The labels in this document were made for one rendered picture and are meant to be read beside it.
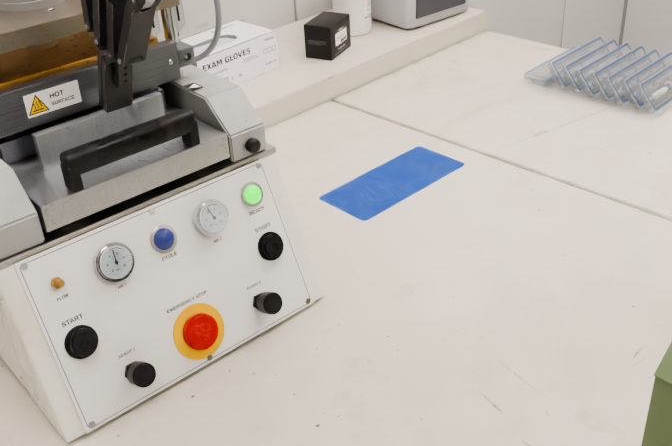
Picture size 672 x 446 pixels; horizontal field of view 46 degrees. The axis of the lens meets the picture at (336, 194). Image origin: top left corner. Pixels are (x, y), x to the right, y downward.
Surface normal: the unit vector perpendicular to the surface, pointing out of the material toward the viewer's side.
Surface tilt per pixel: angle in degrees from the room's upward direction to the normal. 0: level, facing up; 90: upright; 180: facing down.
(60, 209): 90
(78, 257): 65
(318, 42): 90
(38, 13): 0
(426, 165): 0
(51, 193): 0
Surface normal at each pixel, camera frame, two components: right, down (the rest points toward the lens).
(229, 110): 0.40, -0.43
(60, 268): 0.58, -0.05
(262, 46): 0.76, 0.26
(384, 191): -0.05, -0.87
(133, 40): 0.57, 0.77
